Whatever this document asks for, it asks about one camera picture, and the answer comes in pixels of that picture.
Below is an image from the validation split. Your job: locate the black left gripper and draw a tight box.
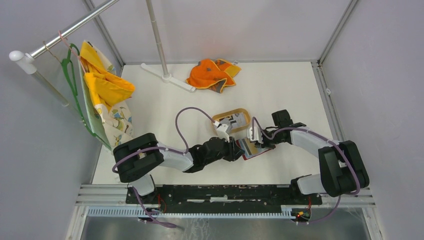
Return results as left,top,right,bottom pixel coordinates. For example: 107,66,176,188
204,134,245,166

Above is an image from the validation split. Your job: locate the red leather card holder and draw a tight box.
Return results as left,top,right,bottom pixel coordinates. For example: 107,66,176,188
236,138,271,161

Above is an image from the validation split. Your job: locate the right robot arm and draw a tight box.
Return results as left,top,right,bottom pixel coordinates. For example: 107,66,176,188
247,109,370,204

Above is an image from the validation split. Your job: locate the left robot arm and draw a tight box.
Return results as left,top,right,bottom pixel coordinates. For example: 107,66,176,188
112,133,245,204

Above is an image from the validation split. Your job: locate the silver VIP card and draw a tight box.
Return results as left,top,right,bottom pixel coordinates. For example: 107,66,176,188
229,112,248,129

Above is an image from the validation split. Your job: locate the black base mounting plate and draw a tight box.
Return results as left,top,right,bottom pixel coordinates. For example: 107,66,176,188
141,184,323,214

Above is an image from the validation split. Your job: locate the orange yellow cloth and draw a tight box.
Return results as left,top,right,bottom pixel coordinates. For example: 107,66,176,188
186,58,242,94

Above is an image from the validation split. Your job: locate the white rack stand base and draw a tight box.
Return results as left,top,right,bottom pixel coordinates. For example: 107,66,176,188
140,63,196,93

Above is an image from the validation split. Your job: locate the vertical metal pole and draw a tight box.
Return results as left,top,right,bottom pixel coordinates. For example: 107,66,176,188
145,0,170,75

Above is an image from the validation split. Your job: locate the yellow patterned hanging cloth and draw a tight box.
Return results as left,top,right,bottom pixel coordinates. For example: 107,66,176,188
79,40,136,150

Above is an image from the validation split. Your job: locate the green clothes hanger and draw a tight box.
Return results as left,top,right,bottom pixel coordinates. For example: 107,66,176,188
61,43,111,150

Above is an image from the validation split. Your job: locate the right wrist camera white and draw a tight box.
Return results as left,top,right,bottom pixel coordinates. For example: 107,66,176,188
246,126,263,144

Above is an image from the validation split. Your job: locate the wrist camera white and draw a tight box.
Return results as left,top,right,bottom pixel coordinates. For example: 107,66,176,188
246,126,263,144
213,118,233,142

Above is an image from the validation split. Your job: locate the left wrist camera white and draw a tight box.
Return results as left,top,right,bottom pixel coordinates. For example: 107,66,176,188
213,118,233,142

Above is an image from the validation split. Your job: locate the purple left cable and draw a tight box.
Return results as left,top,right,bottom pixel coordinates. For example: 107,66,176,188
111,106,220,229

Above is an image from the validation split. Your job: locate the purple cable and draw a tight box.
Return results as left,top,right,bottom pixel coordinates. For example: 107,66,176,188
111,106,220,229
251,116,361,225

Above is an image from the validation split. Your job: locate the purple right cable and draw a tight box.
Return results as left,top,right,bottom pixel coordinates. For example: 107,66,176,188
251,116,361,225

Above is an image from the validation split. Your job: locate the metal hanging rail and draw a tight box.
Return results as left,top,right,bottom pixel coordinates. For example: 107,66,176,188
8,0,119,75

